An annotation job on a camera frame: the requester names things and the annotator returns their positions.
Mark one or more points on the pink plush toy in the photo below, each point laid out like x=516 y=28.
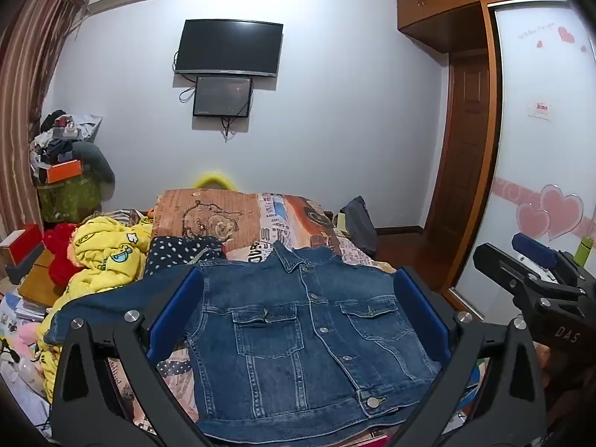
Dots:
x=25 y=335

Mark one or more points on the black wall television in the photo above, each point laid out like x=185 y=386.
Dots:
x=228 y=47

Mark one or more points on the brown wooden door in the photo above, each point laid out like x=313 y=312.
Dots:
x=461 y=149

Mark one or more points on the yellow printed garment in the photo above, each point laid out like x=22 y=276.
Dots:
x=107 y=251

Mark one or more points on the green printed bag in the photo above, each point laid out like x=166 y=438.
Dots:
x=70 y=200

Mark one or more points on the orange box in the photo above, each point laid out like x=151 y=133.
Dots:
x=64 y=172

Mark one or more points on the red box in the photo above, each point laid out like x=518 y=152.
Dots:
x=27 y=242

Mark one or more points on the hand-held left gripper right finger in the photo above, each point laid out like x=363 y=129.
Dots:
x=421 y=316

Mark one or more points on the grey garment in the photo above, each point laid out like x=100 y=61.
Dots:
x=95 y=160

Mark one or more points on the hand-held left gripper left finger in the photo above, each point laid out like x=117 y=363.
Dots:
x=177 y=316

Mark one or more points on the dark polka dot garment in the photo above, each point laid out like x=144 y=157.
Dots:
x=181 y=254

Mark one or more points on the red plush garment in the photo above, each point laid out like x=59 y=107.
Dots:
x=60 y=256

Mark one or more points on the green bottle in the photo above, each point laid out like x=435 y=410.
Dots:
x=584 y=251

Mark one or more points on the dark blue bag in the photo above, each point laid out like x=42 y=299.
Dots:
x=361 y=223

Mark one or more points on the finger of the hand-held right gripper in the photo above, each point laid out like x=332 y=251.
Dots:
x=500 y=270
x=535 y=249

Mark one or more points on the blue denim jacket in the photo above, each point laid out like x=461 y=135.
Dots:
x=279 y=335

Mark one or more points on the yellow round object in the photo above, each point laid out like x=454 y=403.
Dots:
x=214 y=181

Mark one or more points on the small black monitor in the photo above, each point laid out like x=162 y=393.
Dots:
x=223 y=97

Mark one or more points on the striped brown curtain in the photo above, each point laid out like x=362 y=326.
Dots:
x=23 y=102

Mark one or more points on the yellow-green item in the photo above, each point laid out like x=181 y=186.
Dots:
x=340 y=221

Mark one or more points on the wooden wardrobe with heart stickers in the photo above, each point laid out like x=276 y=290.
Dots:
x=535 y=149

